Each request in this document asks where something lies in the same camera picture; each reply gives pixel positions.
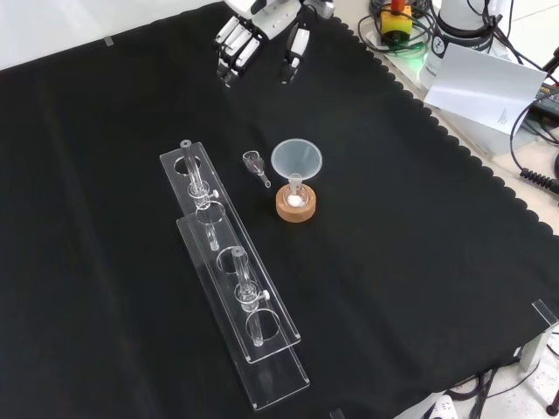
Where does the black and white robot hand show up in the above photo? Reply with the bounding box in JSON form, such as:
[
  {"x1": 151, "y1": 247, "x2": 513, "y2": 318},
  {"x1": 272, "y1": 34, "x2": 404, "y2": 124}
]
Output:
[{"x1": 213, "y1": 0, "x2": 338, "y2": 88}]

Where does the clear plastic funnel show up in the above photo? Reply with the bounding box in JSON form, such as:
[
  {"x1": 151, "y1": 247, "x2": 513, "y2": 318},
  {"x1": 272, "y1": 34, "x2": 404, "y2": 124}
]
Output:
[{"x1": 271, "y1": 138, "x2": 323, "y2": 192}]

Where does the round-bottom glass flask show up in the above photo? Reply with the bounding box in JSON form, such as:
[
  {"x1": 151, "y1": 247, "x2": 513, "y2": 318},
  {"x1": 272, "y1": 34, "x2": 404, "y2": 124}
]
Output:
[{"x1": 284, "y1": 182, "x2": 307, "y2": 209}]

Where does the clear acrylic funnel stand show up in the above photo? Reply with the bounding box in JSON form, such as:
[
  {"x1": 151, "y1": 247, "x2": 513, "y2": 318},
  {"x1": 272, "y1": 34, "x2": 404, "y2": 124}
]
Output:
[{"x1": 159, "y1": 139, "x2": 311, "y2": 413}]

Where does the yellow stop button box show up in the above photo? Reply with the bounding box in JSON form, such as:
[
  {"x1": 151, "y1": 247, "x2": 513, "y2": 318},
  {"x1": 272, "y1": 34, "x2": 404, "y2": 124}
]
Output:
[{"x1": 378, "y1": 0, "x2": 413, "y2": 45}]

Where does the black cloth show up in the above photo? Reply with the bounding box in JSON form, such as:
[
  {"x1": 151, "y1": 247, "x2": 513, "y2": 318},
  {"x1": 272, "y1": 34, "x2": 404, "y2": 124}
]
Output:
[{"x1": 0, "y1": 1, "x2": 559, "y2": 419}]

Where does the white paper sheet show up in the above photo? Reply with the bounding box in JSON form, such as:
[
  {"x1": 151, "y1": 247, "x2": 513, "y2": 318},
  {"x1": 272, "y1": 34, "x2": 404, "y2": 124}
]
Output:
[{"x1": 424, "y1": 44, "x2": 548, "y2": 136}]

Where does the black power adapter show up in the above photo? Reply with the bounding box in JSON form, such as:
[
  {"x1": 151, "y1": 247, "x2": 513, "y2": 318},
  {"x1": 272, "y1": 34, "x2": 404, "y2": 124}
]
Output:
[{"x1": 530, "y1": 82, "x2": 559, "y2": 117}]

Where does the white power strip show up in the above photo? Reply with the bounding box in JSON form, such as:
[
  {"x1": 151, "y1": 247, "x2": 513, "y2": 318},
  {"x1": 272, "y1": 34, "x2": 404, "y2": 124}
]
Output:
[{"x1": 419, "y1": 394, "x2": 458, "y2": 419}]

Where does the green cable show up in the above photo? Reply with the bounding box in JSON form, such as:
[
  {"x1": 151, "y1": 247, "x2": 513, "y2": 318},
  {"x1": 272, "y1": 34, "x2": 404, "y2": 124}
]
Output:
[{"x1": 370, "y1": 19, "x2": 438, "y2": 60}]

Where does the cork ring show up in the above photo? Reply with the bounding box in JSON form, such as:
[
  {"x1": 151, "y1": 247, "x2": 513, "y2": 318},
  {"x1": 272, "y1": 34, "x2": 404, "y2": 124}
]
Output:
[{"x1": 275, "y1": 183, "x2": 317, "y2": 223}]

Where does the black coiled cable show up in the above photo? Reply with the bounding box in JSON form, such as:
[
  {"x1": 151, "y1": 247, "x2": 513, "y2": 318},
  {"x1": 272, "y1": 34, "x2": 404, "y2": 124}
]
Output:
[{"x1": 509, "y1": 89, "x2": 559, "y2": 190}]

